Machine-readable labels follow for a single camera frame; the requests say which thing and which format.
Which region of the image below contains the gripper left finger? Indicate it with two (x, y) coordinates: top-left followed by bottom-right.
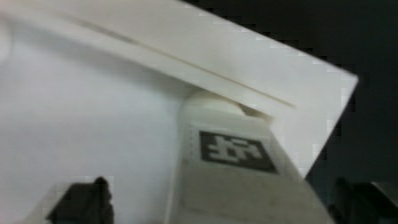
(47, 177), (114, 224)

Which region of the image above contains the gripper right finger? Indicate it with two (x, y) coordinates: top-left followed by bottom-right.
(331, 178), (398, 224)

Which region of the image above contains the white leg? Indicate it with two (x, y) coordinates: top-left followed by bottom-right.
(166, 91), (336, 224)

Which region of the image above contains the white square table top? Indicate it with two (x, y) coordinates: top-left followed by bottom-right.
(0, 0), (360, 224)

